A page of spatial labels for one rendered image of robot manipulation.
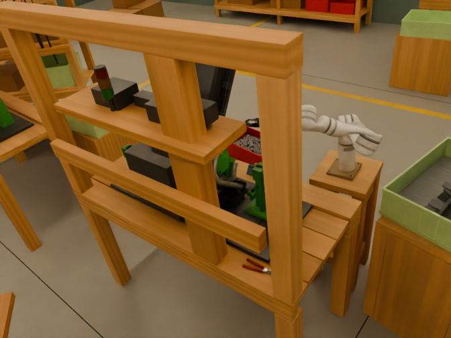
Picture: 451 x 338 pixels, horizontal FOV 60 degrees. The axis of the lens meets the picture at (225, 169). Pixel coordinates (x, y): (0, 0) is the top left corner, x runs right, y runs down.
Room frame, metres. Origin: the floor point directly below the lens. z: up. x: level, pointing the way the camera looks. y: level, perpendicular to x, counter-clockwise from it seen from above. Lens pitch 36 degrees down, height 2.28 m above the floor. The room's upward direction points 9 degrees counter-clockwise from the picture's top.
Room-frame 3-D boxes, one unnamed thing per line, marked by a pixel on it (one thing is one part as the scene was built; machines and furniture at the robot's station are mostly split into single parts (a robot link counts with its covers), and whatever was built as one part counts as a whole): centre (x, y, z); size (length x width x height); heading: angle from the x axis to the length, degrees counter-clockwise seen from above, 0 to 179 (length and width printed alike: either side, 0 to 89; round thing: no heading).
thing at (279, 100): (1.45, 0.34, 1.36); 1.49 x 0.09 x 0.97; 48
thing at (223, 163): (1.66, 0.04, 1.17); 0.13 x 0.12 x 0.20; 48
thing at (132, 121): (1.47, 0.32, 1.52); 0.90 x 0.25 x 0.04; 48
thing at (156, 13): (8.13, 1.41, 0.37); 1.20 x 0.80 x 0.74; 143
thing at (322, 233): (1.67, 0.14, 0.44); 1.49 x 0.70 x 0.88; 48
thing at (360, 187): (1.75, -0.68, 0.83); 0.32 x 0.32 x 0.04; 52
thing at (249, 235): (1.39, 0.39, 1.23); 1.30 x 0.05 x 0.09; 48
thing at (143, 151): (1.64, 0.31, 1.07); 0.30 x 0.18 x 0.34; 48
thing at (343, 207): (1.88, -0.05, 0.82); 1.50 x 0.14 x 0.15; 48
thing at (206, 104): (1.31, 0.07, 1.59); 0.15 x 0.07 x 0.07; 48
